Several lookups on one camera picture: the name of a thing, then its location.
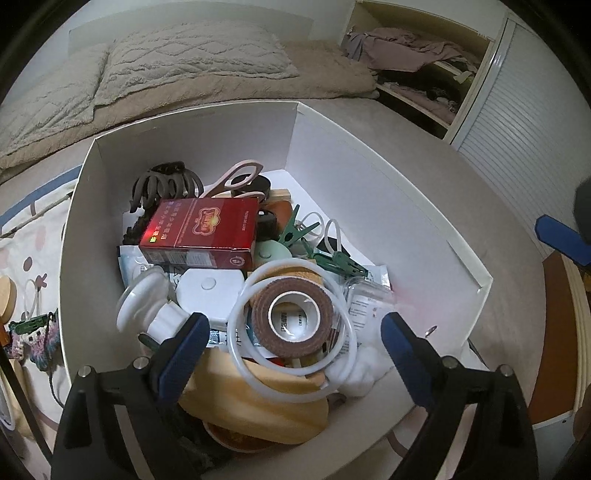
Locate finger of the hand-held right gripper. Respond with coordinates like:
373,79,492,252
534,215,591,267

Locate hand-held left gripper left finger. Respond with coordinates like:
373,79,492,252
50,312,211,480

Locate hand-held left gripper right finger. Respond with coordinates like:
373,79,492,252
381,311,541,480

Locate white rubber ring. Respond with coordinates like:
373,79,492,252
229,272,358,404

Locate white knob lid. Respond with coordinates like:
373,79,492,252
115,270,195,344

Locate red cardboard box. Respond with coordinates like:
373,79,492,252
139,198,260,271

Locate white storage box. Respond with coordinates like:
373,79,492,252
58,100,494,467

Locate white cotton ball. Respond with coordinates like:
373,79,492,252
342,344,393,398

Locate white round device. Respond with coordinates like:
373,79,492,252
177,268,245,324

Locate silver foil packet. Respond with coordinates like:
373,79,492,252
344,265,398,333

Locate printed foil packet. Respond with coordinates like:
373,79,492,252
117,244,185,287

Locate green clothespin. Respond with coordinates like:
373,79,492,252
314,251,370,278
277,203,324,247

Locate yellow sponge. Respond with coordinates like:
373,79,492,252
178,353,331,446

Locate brown tape roll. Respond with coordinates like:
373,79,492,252
249,277,334,358

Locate white shutter door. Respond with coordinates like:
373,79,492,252
450,18,587,195

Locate black lace band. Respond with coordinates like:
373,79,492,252
122,215,153,247

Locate mint round case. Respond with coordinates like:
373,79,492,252
254,240,294,266

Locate crocheted pouch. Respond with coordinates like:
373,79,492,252
9,314,61,370

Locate brown hair claw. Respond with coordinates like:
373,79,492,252
131,161,205,213

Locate black round cap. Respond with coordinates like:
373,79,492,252
228,174,271,199

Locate round wooden lid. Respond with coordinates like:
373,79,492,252
0,274,19,324

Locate printed blanket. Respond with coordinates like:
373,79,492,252
0,166,84,480

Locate pile of clothes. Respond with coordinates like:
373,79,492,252
342,27,481,125

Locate tan blanket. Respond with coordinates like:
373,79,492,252
0,39,380,183

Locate white cable ties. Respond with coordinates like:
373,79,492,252
300,211,345,254

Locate pink handled scissors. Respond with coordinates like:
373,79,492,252
199,159,269,199

